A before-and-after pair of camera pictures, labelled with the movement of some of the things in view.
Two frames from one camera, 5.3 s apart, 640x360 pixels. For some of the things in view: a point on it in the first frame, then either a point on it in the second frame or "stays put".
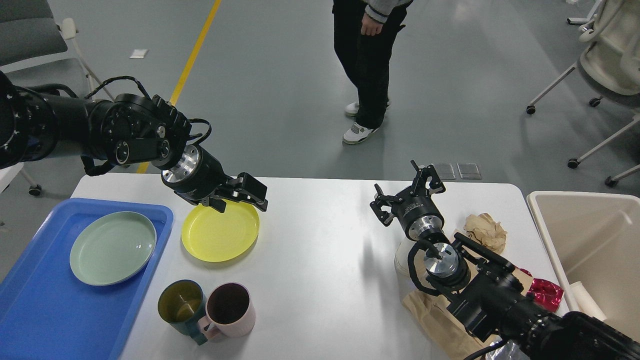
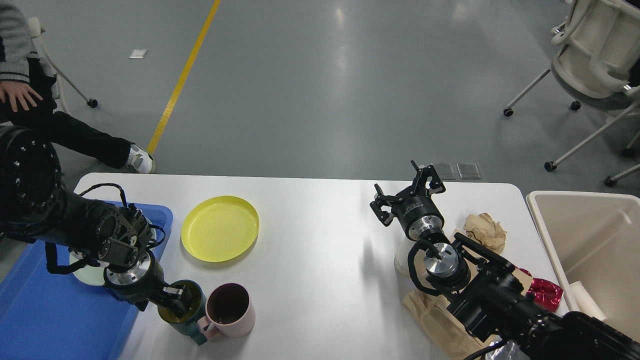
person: x=365 y=31 -> x=27 y=99
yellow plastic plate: x=209 y=235 stays put
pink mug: x=230 y=311 stays put
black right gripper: x=415 y=212 stays put
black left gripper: x=199 y=175 -> x=137 y=286
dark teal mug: x=182 y=303 stays put
